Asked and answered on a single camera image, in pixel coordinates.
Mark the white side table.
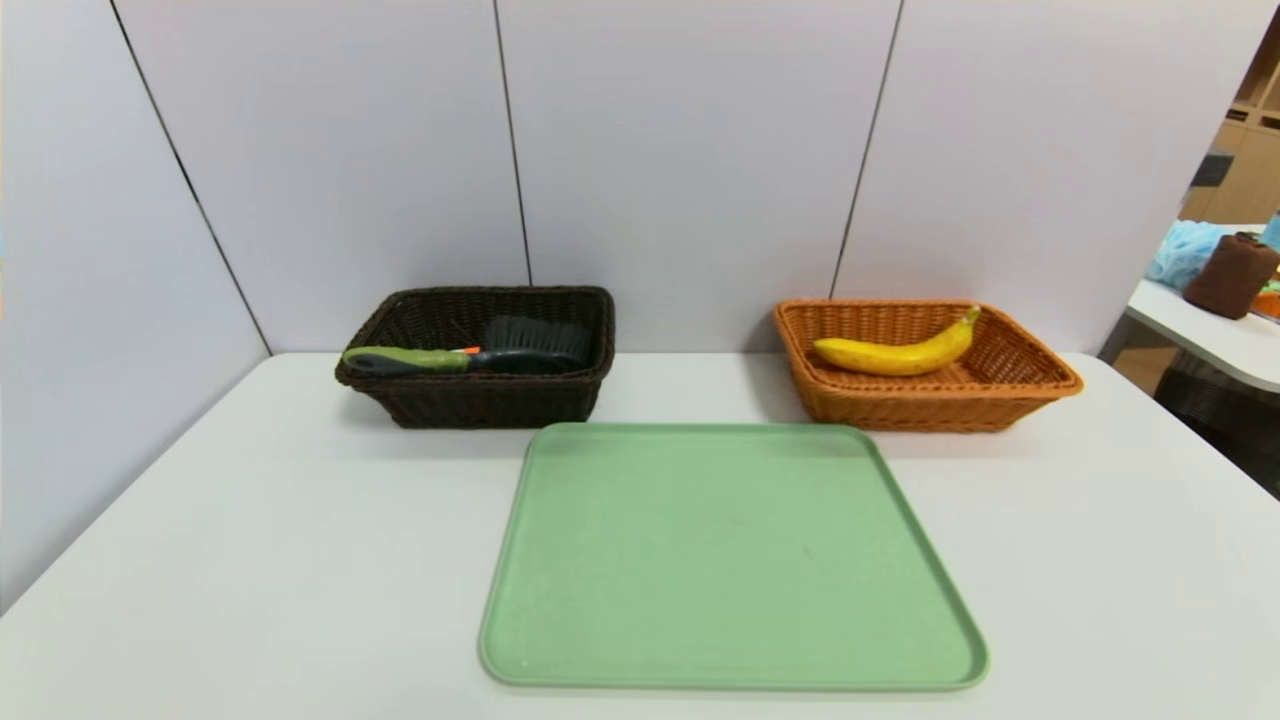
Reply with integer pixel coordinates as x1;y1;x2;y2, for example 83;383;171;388
1125;278;1280;393

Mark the light blue fluffy cloth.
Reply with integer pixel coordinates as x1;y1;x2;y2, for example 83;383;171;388
1146;219;1237;291

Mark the light wooden shelf cabinet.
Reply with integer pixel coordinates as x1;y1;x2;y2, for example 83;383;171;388
1180;20;1280;226

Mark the brown rolled towel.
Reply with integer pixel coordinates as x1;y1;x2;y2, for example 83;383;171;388
1184;232;1280;321

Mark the yellow banana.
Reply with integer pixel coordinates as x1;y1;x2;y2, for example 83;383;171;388
812;304;984;377

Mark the dark woven bin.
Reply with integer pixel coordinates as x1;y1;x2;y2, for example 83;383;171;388
1155;352;1280;498

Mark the light green plastic tray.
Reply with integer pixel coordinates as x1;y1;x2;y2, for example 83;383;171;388
478;421;991;692

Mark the dark brown wicker basket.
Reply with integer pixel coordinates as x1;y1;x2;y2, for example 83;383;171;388
334;286;617;429

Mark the grey brush with green handle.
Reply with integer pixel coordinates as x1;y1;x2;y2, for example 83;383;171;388
341;315;593;379

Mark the orange wicker basket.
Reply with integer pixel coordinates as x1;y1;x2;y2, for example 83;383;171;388
773;298;1085;434

